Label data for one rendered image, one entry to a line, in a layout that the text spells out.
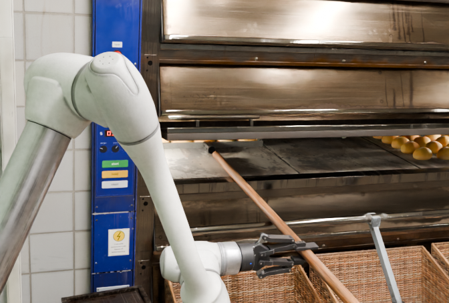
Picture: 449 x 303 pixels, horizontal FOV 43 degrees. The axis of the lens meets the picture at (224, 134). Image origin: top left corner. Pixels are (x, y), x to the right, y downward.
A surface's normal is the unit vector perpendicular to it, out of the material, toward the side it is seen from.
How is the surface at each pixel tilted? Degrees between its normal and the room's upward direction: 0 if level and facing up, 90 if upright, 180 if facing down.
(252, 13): 70
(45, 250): 90
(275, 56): 90
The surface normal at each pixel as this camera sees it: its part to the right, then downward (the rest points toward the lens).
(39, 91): -0.48, -0.26
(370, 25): 0.30, -0.07
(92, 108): -0.42, 0.62
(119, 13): 0.30, 0.27
